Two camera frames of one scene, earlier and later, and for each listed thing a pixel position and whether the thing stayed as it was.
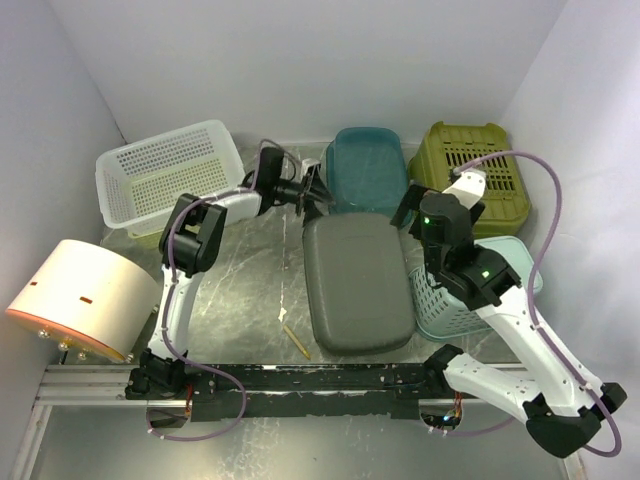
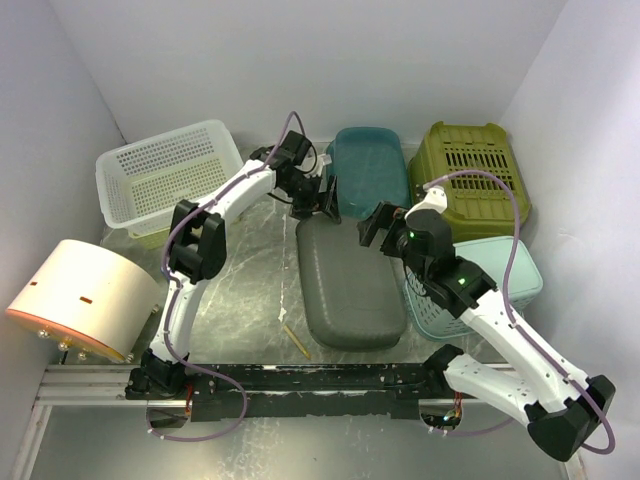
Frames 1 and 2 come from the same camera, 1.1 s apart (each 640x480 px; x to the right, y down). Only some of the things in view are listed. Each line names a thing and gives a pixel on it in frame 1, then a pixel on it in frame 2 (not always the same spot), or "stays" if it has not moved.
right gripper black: (410, 200) to (383, 216)
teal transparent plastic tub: (366, 171) stays
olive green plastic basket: (445, 147) stays
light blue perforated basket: (440, 314) stays
